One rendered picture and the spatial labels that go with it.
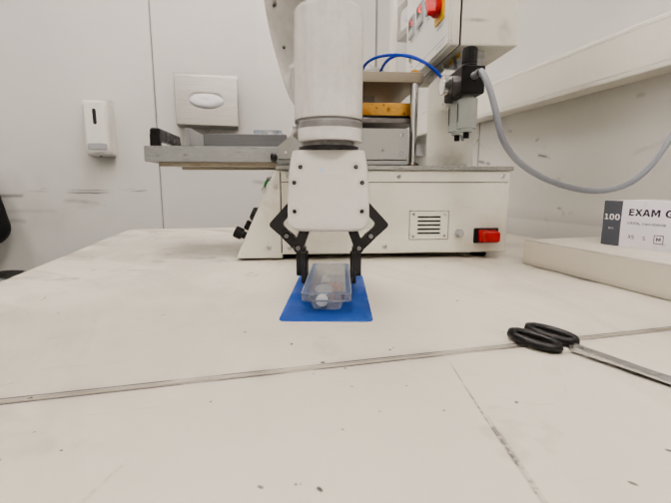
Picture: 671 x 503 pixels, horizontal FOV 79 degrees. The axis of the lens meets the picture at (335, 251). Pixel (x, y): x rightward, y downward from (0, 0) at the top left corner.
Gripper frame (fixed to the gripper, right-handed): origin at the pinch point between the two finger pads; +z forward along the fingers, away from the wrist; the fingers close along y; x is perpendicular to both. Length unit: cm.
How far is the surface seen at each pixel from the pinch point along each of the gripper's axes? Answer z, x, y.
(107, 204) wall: -2, 158, -120
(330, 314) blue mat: 3.3, -9.4, 0.4
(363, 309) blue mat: 3.3, -7.5, 4.2
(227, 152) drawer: -17.5, 29.8, -21.1
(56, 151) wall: -29, 152, -140
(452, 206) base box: -7.0, 28.1, 23.4
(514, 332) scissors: 2.5, -17.1, 17.3
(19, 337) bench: 3.4, -16.6, -28.4
